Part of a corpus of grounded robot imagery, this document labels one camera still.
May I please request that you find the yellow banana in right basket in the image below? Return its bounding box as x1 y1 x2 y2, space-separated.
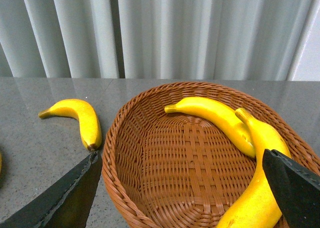
164 96 256 158

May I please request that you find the large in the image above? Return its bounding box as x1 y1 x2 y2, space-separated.
217 108 291 228

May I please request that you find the far yellow banana on table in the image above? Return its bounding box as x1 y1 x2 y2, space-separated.
38 99 102 152

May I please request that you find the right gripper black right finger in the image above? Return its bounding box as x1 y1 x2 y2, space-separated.
262 149 320 228

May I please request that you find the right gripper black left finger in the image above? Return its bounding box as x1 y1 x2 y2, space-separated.
0 152 102 228

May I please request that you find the white pleated curtain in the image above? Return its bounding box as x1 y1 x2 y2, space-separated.
0 0 320 81

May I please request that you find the right brown wicker basket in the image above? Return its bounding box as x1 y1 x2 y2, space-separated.
102 82 320 228

